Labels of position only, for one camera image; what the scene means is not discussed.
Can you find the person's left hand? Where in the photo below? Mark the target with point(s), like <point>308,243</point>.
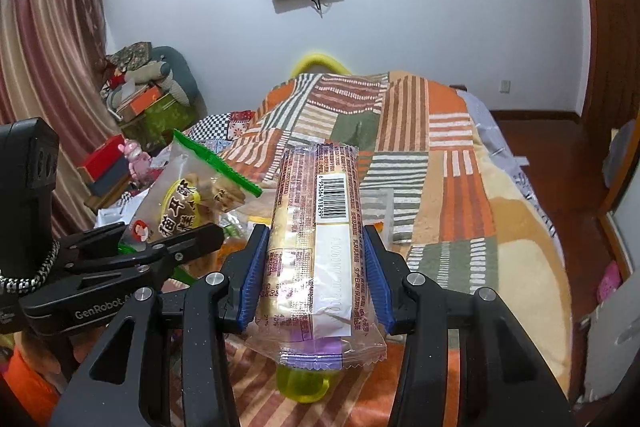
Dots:
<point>25,382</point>

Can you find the yellow chair back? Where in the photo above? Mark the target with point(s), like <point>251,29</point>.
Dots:
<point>320,59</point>

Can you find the brown wooden door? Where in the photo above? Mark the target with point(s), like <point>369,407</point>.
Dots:
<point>610,32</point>

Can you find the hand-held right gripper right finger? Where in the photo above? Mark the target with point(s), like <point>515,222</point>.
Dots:
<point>380,277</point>

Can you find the green cardboard box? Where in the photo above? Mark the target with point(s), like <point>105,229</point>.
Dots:
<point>165,119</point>

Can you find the checkered patchwork quilt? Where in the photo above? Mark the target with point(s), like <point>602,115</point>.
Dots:
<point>225,129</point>

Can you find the pink slipper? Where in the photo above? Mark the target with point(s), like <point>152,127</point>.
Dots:
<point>610,281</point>

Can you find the striped brown curtain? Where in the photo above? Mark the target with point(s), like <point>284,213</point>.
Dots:
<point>45,57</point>

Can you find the green-edged clear snack bag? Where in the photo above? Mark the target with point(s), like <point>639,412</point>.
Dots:
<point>200,192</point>

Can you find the red box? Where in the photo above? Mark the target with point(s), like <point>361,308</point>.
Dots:
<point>102,154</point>

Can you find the grey plush toy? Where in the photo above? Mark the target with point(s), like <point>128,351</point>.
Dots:
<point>172,74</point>

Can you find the purple-ended long biscuit packet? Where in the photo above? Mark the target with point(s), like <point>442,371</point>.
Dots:
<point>315,247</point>

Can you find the dark grey box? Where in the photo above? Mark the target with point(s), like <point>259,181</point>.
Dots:
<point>110,179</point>

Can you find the grey bed sheet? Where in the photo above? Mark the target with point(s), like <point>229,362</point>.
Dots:
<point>505,147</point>

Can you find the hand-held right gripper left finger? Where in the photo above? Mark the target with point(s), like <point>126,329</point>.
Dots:
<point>252,277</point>

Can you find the yellow-green jelly cup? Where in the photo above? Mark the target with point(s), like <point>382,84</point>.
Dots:
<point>302,384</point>

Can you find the white wall outlet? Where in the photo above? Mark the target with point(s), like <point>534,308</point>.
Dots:
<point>506,86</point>

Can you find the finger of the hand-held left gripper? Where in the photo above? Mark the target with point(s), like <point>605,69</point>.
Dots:
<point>175,247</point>
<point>95,237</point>

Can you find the floral fabric bundle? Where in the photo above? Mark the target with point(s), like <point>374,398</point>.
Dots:
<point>130,54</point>

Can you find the orange striped patchwork blanket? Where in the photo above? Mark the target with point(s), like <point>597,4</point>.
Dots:
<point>450,182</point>

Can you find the white plastic bag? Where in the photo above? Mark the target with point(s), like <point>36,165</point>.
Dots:
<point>117,212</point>

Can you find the orange cardboard box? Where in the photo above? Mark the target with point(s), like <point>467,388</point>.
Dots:
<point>142,103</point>

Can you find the pink plush toy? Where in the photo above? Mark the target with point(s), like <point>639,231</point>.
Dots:
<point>137,162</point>

